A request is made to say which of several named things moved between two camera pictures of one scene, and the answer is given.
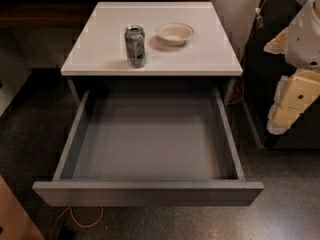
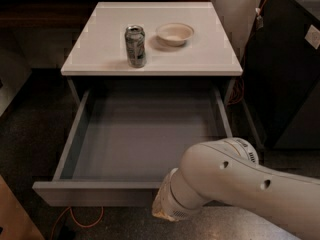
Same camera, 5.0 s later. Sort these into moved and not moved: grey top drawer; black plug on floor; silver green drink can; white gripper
Moved: white gripper
Not moved: grey top drawer; silver green drink can; black plug on floor
